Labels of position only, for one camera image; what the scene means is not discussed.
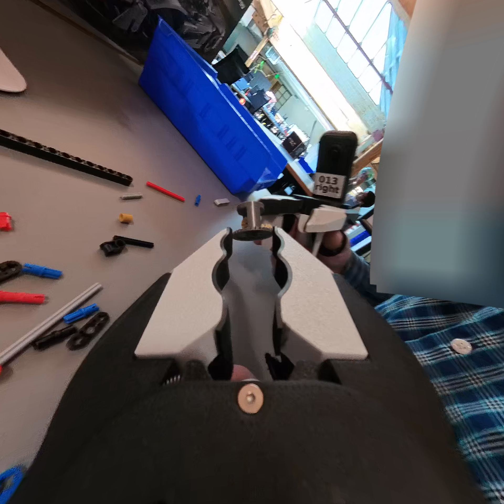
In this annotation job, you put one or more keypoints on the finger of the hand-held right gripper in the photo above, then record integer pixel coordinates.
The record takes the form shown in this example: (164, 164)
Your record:
(323, 219)
(287, 204)

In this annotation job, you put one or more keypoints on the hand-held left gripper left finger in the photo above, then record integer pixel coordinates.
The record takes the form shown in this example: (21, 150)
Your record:
(185, 315)

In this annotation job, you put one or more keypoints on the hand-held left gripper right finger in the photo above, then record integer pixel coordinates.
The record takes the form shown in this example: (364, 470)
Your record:
(319, 315)

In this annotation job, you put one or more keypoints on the grey lego differential gear assembly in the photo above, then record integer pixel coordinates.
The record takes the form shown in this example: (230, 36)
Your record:
(254, 220)

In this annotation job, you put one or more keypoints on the grey lego block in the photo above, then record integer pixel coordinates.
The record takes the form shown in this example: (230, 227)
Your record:
(221, 202)

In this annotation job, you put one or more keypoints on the black lego axle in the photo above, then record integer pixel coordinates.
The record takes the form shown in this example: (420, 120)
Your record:
(136, 242)

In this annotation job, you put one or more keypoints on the black lego liftarm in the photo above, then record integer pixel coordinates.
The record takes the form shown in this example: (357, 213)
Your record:
(91, 330)
(4, 275)

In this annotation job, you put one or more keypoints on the black lego axle connector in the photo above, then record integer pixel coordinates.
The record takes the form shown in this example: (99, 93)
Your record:
(107, 249)

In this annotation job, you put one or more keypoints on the yellow lego bush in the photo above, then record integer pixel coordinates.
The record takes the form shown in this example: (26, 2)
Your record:
(125, 217)

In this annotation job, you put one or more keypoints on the long red lego axle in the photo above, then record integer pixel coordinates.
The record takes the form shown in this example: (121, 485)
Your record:
(165, 191)

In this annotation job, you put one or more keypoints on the light grey lego pin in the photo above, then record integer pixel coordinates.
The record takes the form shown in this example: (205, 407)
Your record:
(131, 195)

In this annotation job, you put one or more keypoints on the black lego pin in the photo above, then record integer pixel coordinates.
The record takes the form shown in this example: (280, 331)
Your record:
(53, 338)

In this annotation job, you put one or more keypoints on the long grey lego axle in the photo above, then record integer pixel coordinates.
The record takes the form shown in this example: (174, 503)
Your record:
(51, 321)

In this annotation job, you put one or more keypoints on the long red lego pin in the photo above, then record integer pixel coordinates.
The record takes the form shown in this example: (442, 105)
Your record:
(21, 297)

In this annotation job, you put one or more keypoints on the long black lego beam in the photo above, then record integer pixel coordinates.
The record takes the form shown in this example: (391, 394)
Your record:
(63, 161)

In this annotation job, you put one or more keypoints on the red lego bush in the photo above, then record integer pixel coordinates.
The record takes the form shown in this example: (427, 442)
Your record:
(4, 221)

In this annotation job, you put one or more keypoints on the large blue lego connector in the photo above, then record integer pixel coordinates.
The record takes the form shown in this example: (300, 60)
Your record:
(15, 470)

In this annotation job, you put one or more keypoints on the person's right hand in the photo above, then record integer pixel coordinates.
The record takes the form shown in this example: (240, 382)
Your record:
(338, 263)

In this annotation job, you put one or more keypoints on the wooden background desk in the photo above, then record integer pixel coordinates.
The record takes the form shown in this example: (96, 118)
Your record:
(301, 183)

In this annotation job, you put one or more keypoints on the small black box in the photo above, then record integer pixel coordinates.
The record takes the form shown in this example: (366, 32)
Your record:
(293, 142)

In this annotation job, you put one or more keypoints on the large window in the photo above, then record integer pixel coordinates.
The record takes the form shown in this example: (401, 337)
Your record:
(354, 39)

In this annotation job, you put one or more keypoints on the plain blue bin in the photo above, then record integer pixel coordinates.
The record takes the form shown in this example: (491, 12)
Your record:
(197, 110)

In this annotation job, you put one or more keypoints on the blue plaid shirt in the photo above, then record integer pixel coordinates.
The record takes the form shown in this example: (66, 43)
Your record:
(452, 374)

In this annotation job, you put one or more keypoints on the white book stand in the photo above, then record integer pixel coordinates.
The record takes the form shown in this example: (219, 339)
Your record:
(10, 76)

